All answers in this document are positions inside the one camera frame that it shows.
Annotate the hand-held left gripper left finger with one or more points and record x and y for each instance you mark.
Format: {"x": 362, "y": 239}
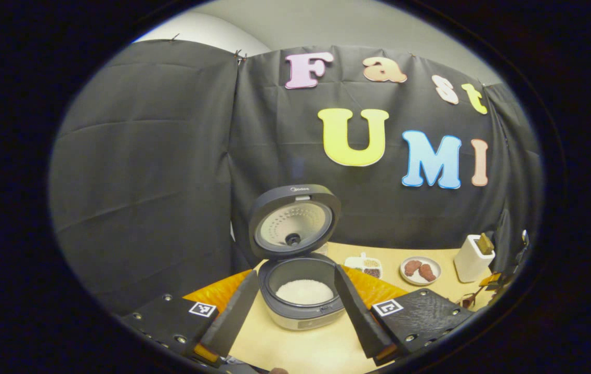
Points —
{"x": 233, "y": 322}

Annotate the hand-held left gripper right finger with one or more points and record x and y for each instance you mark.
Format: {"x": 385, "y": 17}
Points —
{"x": 360, "y": 317}

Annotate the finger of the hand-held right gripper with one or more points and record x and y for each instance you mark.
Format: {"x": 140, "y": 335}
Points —
{"x": 500, "y": 296}
{"x": 490, "y": 279}

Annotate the dark brown wooden spoon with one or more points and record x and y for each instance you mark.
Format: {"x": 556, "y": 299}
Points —
{"x": 469, "y": 300}

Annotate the black and silver rice cooker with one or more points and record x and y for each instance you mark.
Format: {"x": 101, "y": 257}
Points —
{"x": 303, "y": 319}

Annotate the white rice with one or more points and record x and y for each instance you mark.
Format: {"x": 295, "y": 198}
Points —
{"x": 303, "y": 292}

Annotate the white toaster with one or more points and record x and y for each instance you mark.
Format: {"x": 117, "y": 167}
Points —
{"x": 469, "y": 265}

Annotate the toasted bread slice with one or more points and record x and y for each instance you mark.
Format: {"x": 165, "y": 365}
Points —
{"x": 485, "y": 244}

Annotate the white divided bean dish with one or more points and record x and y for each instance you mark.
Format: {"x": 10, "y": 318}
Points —
{"x": 353, "y": 262}

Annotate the white round plate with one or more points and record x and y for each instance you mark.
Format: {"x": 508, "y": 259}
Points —
{"x": 409, "y": 279}

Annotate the brown meat piece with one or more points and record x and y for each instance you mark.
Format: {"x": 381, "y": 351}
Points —
{"x": 428, "y": 272}
{"x": 412, "y": 267}

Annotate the black backdrop cloth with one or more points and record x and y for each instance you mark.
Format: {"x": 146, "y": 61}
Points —
{"x": 160, "y": 182}

